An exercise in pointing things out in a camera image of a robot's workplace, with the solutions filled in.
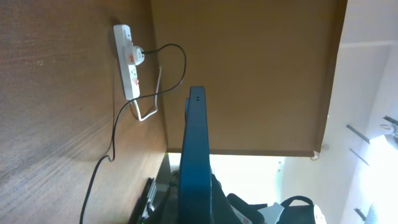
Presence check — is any white power strip cord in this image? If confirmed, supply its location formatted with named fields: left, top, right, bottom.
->
left=132, top=65, right=163, bottom=122

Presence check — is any white power strip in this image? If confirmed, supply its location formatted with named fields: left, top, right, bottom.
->
left=113, top=24, right=140, bottom=100

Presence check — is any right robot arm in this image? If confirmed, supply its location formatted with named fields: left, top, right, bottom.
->
left=226, top=194, right=326, bottom=224

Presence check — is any blue Galaxy smartphone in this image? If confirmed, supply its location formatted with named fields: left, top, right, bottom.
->
left=178, top=86, right=213, bottom=224

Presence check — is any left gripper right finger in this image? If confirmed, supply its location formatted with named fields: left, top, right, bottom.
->
left=211, top=174, right=243, bottom=224

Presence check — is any black USB charging cable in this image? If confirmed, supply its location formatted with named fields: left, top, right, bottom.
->
left=79, top=43, right=187, bottom=224

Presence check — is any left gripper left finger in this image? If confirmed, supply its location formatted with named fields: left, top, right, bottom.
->
left=128, top=170, right=179, bottom=224

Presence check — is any white USB charger adapter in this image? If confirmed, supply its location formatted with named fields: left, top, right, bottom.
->
left=124, top=45, right=145, bottom=66

